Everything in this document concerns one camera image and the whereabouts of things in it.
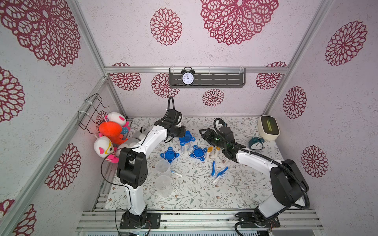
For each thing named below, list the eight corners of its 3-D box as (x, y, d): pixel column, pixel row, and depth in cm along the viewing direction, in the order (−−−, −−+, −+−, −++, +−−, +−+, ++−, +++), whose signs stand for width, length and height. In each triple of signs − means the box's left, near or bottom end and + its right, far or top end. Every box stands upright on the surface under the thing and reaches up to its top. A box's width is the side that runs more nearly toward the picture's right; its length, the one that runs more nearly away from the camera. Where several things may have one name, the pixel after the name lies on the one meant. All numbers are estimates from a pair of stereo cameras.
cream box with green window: (261, 141, 108) (265, 135, 102) (253, 121, 120) (257, 115, 115) (279, 141, 108) (284, 135, 102) (270, 121, 120) (274, 115, 115)
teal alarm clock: (249, 149, 103) (253, 143, 97) (248, 142, 107) (252, 136, 101) (260, 151, 103) (265, 144, 96) (259, 144, 106) (263, 137, 100)
